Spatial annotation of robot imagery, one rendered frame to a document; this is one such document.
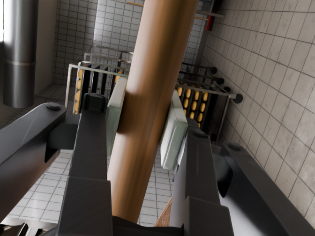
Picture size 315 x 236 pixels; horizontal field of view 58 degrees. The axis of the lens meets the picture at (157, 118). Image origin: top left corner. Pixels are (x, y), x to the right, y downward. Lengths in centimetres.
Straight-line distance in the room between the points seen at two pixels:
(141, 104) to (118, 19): 500
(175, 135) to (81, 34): 514
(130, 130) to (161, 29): 6
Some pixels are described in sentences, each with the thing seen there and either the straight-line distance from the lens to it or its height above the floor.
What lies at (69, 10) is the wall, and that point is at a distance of 530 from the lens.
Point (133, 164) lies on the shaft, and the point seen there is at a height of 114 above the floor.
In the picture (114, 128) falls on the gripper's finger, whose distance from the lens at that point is 15.
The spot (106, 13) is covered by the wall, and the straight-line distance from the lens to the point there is 518.
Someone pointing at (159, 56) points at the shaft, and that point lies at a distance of 16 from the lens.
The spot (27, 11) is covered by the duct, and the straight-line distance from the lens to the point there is 329.
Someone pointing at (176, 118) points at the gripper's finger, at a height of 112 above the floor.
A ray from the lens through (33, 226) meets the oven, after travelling 236.
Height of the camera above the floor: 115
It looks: 6 degrees down
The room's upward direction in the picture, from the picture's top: 80 degrees counter-clockwise
